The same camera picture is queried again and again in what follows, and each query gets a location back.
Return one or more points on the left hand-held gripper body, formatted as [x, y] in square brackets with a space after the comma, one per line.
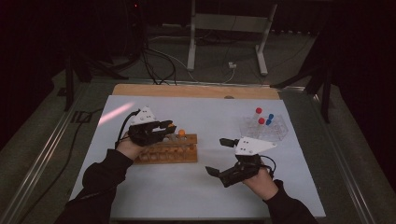
[143, 133]

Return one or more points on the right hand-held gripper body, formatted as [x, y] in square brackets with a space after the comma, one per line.
[249, 146]

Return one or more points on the orange cap test tube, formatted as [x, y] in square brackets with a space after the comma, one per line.
[181, 132]
[170, 125]

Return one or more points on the wooden test tube rack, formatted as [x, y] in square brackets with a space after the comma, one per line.
[174, 155]

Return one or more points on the red cap test tube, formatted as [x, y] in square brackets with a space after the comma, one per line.
[258, 110]
[261, 120]

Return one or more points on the clear plastic tube rack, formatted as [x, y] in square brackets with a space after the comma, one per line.
[274, 132]

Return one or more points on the person's left hand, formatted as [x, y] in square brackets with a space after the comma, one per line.
[129, 149]

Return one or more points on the person's right hand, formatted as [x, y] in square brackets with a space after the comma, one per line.
[263, 185]

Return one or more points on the white table cover sheet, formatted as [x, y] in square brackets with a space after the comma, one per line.
[199, 186]

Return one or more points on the wooden table board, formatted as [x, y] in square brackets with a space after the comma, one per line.
[186, 91]

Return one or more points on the black stand legs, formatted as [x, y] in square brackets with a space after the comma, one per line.
[69, 90]
[326, 102]

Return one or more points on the dark equipment tower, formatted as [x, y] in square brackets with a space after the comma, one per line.
[135, 18]

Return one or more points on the white metal stand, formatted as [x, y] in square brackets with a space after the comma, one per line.
[229, 23]

